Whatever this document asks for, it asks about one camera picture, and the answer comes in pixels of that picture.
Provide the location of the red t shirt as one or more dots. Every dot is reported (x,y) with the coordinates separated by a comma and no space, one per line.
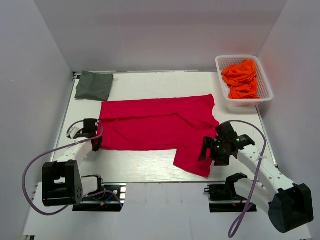
(160,124)

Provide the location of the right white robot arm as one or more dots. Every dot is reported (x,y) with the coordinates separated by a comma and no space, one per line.
(288,205)

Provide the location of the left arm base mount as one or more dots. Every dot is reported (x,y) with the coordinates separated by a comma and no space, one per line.
(105,202)

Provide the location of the folded grey t shirt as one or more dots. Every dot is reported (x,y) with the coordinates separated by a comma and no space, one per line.
(94,86)

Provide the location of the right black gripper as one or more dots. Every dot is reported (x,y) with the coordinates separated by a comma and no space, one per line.
(209,142)

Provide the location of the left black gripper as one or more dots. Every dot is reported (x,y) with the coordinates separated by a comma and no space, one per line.
(97,147)

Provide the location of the orange t shirt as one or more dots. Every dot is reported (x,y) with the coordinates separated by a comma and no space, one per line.
(242,80)

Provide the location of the white plastic basket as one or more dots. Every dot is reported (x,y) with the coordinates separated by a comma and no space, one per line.
(264,89)

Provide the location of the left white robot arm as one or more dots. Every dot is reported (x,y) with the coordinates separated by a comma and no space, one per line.
(62,183)

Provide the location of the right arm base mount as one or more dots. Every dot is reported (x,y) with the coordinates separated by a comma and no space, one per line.
(221,201)

